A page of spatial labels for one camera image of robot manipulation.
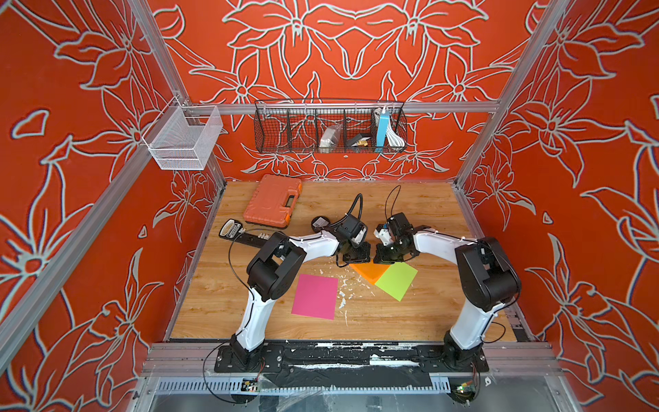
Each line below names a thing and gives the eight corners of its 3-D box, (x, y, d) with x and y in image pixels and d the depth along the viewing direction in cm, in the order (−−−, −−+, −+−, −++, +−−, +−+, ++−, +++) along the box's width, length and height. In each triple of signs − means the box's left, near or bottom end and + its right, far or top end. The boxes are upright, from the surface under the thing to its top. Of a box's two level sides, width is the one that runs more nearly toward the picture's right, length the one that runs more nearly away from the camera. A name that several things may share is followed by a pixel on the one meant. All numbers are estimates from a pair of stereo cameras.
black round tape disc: (307, 226, 107) (307, 222, 104) (319, 216, 110) (319, 212, 108) (316, 234, 104) (316, 230, 102) (329, 223, 107) (329, 219, 105)
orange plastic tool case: (243, 224, 106) (240, 216, 102) (266, 180, 123) (264, 172, 119) (285, 231, 104) (284, 224, 100) (303, 186, 121) (302, 178, 116)
